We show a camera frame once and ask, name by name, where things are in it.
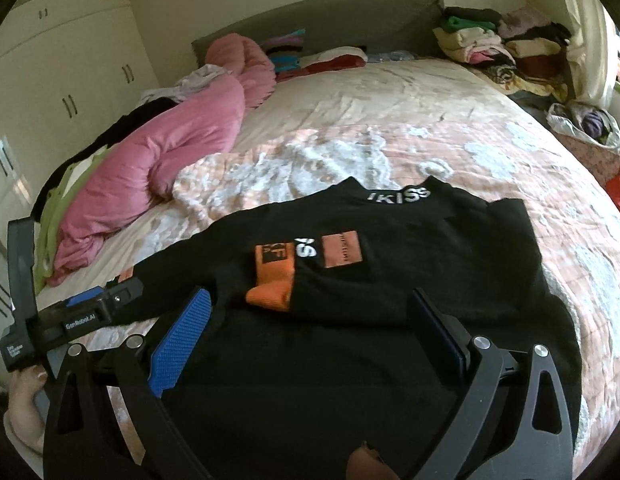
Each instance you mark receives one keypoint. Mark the black sweatshirt with orange patches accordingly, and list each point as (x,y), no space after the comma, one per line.
(390,240)

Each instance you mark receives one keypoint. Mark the grey upholstered headboard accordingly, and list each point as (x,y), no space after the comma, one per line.
(340,20)

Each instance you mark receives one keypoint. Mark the white curtain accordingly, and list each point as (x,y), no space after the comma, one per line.
(587,35)

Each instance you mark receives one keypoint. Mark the pink duvet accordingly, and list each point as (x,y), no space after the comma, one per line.
(180,130)

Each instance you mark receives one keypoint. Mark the peach and white quilted bedspread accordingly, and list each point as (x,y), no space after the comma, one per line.
(390,140)

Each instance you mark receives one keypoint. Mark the blue patterned cloth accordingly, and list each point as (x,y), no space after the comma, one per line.
(390,56)

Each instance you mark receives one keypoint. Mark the red cloth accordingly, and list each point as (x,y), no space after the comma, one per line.
(335,64)

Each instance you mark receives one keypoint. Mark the light green garment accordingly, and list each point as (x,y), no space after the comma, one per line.
(65,195)

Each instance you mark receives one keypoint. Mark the clear plastic bag of clothes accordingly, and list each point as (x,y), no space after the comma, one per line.
(585,122)

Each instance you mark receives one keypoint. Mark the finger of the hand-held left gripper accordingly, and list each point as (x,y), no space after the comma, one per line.
(125,292)

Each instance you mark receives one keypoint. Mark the pale lavender cloth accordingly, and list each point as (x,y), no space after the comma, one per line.
(190,82)

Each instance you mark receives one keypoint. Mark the pink patterned cloth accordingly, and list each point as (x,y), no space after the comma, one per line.
(595,160)

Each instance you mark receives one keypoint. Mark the white folded cloth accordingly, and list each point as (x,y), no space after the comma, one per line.
(340,51)

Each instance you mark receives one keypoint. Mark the pile of folded clothes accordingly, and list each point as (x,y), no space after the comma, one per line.
(490,45)

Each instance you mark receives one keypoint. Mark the person's left hand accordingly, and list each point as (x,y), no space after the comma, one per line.
(25,405)

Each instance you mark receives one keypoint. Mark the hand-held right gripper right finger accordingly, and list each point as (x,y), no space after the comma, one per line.
(442,335)

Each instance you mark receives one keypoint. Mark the cream wardrobe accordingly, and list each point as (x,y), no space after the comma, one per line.
(65,60)

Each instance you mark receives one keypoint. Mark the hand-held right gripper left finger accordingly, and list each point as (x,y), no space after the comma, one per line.
(182,345)

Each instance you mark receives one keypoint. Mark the striped knitted cloth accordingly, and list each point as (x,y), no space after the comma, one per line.
(285,47)

